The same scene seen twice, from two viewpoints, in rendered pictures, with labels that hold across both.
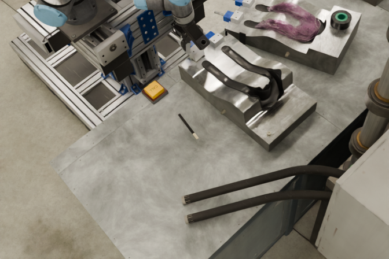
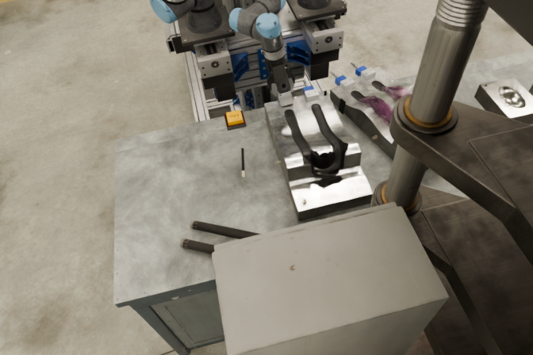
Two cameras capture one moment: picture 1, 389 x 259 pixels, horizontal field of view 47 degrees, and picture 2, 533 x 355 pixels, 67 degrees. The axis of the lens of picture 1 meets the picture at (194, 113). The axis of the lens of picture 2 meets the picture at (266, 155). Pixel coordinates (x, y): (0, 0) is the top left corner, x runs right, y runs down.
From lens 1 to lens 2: 0.52 m
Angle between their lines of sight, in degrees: 15
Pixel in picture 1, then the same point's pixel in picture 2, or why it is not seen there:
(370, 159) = (267, 240)
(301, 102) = (356, 188)
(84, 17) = (201, 27)
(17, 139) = (147, 125)
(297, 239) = not seen: hidden behind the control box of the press
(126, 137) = (186, 148)
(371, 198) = (231, 283)
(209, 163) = (238, 204)
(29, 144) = not seen: hidden behind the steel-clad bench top
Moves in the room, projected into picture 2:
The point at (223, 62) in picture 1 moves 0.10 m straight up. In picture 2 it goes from (305, 117) to (305, 98)
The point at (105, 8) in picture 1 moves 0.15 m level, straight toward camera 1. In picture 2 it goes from (225, 28) to (217, 50)
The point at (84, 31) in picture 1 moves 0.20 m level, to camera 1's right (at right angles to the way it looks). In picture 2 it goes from (196, 40) to (240, 46)
